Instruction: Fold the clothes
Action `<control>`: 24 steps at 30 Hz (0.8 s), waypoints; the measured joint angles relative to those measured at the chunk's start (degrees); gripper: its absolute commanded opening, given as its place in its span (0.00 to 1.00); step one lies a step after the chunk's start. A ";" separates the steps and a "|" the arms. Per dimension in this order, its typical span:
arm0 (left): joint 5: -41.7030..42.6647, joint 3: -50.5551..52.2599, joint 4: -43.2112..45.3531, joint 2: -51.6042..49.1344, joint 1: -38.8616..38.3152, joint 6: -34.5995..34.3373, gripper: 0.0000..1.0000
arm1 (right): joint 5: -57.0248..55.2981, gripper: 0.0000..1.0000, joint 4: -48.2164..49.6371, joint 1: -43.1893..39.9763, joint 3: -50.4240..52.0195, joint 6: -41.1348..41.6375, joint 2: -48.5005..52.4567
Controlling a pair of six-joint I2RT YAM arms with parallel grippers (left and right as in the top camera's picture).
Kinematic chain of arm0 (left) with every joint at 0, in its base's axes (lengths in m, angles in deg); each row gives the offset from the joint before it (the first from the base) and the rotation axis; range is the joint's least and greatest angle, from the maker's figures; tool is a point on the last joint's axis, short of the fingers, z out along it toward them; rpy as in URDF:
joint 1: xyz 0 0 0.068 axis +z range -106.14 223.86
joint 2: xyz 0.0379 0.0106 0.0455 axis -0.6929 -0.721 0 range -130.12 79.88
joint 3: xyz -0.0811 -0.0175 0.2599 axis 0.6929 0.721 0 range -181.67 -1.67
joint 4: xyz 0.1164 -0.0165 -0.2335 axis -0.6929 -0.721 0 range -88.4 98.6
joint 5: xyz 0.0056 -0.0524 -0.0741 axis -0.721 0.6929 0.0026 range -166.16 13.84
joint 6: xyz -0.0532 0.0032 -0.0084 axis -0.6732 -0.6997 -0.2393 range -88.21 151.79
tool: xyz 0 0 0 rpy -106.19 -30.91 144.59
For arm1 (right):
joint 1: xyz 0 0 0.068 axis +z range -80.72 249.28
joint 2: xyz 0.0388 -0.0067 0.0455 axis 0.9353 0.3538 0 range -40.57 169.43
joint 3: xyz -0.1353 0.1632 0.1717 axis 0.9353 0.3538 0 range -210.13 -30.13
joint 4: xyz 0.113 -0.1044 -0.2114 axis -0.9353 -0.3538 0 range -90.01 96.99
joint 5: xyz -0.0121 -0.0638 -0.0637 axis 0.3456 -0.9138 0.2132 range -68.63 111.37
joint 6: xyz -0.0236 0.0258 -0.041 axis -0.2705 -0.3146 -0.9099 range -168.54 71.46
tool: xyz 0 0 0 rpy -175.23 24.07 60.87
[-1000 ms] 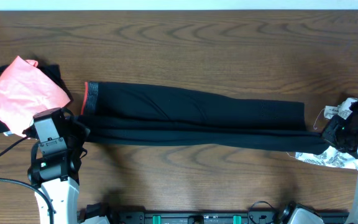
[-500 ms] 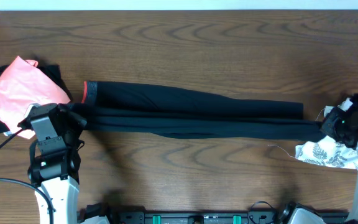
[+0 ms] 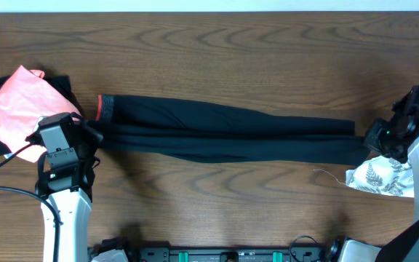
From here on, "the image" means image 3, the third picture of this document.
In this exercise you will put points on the pink folded cloth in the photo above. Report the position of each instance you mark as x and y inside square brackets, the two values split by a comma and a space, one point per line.
[24, 98]

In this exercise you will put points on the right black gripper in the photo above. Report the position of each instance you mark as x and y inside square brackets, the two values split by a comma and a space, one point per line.
[372, 140]

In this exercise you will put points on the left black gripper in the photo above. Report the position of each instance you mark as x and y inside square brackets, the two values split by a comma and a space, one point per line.
[93, 137]

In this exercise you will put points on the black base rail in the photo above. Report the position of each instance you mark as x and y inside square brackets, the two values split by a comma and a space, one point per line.
[119, 249]

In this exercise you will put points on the black folded garment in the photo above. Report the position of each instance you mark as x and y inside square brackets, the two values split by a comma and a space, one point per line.
[62, 85]

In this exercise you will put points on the black leggings with red waistband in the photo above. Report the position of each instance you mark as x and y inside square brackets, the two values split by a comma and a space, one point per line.
[211, 133]

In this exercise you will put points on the white fern print cloth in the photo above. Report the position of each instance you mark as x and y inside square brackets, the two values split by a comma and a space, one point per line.
[380, 175]

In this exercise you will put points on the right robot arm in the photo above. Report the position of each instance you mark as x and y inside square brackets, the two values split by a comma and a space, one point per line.
[404, 247]

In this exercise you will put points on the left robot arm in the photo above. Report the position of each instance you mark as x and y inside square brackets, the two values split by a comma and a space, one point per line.
[65, 178]

